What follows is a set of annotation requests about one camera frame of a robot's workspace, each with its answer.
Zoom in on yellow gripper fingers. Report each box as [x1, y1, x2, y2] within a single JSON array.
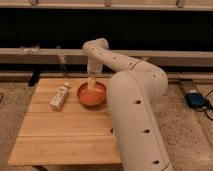
[[87, 76, 96, 90]]

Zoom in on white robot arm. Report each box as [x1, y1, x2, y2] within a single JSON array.
[[82, 38, 174, 171]]

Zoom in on orange bowl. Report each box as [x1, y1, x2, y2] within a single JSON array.
[[77, 82, 106, 107]]

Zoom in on white carton bottle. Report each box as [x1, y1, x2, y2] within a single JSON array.
[[50, 82, 70, 110]]

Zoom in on wooden table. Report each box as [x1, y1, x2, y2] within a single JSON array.
[[9, 78, 120, 166]]

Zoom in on blue device on floor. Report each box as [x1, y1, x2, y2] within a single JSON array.
[[184, 93, 206, 108]]

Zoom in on metal rail frame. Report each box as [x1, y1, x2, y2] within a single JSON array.
[[0, 48, 213, 67]]

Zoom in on black cable on floor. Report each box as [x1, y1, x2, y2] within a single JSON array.
[[194, 87, 213, 122]]

